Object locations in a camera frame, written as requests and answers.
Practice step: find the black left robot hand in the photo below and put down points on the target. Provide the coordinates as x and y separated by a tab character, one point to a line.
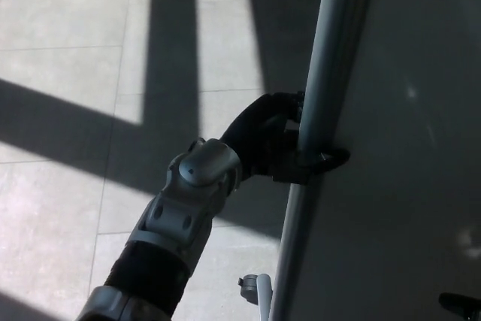
255	129

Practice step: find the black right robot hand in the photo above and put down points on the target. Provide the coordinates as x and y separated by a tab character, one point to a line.
464	307

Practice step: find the white rolling whiteboard grey frame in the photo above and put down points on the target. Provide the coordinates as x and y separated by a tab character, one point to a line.
398	118

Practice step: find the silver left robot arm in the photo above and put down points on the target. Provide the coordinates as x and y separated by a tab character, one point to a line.
197	172

